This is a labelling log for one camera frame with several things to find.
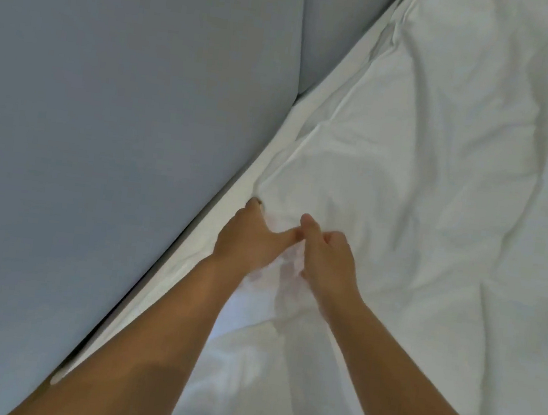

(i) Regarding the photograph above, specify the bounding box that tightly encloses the person's left forearm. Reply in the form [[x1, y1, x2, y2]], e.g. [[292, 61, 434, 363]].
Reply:
[[6, 234, 250, 415]]

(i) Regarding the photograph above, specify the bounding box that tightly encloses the person's left hand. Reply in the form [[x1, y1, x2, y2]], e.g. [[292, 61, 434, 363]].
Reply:
[[209, 193, 310, 289]]

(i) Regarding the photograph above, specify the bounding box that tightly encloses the narrow grey headboard panel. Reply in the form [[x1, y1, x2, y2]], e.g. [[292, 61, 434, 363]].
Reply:
[[290, 0, 410, 107]]

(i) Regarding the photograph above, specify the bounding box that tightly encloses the white duvet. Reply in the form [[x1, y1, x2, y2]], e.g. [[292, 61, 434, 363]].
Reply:
[[171, 0, 548, 415]]

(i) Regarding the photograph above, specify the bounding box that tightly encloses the white bed sheet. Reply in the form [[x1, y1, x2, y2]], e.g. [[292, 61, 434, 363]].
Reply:
[[49, 0, 421, 415]]

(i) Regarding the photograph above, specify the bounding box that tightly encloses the person's right hand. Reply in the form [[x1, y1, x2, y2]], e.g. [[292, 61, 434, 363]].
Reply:
[[289, 213, 376, 326]]

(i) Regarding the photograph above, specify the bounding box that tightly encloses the person's right forearm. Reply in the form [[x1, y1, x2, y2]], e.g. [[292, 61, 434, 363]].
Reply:
[[316, 295, 548, 415]]

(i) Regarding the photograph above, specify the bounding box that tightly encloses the large grey headboard panel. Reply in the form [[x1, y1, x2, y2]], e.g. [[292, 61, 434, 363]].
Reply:
[[0, 0, 311, 415]]

